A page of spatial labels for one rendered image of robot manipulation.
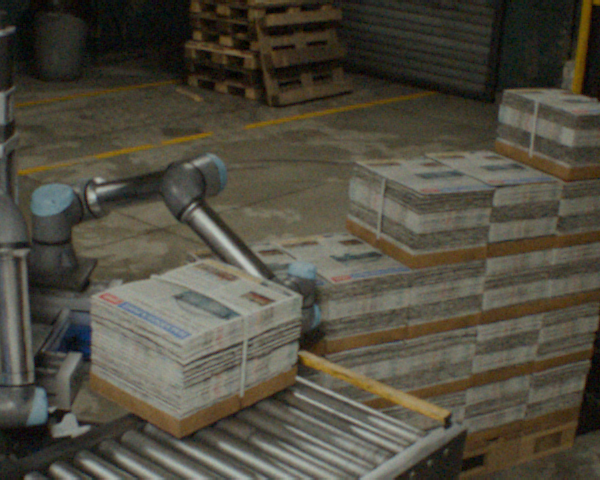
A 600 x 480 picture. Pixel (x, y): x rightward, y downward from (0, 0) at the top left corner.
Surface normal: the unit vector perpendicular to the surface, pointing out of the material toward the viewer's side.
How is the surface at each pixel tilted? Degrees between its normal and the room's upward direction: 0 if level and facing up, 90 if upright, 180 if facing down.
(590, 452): 0
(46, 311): 0
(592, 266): 90
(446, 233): 90
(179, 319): 2
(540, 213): 90
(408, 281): 90
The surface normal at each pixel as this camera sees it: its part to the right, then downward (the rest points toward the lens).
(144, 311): 0.08, -0.93
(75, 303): -0.04, 0.33
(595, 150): 0.50, 0.32
